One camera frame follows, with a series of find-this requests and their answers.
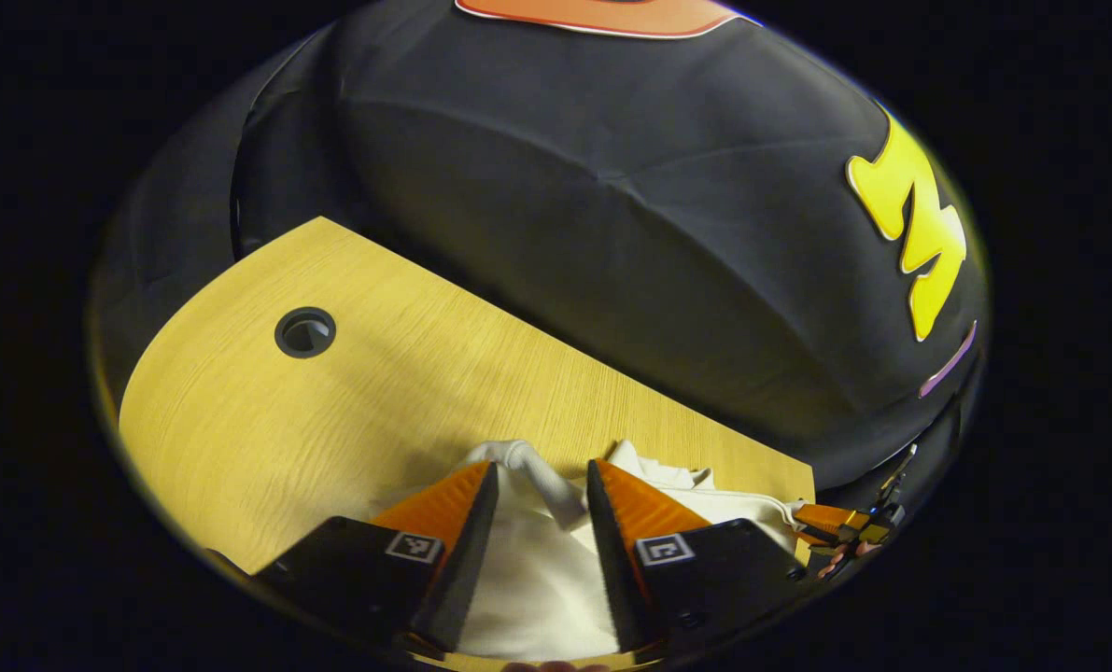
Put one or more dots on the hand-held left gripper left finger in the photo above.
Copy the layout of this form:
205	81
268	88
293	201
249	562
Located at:
467	569

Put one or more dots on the black backdrop cloth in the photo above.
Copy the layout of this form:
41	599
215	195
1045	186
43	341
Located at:
612	233

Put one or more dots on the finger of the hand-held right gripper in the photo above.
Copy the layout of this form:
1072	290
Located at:
826	518

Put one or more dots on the cream sweatshirt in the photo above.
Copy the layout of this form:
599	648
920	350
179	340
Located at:
537	579

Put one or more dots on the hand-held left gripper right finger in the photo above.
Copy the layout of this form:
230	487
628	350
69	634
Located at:
616	579

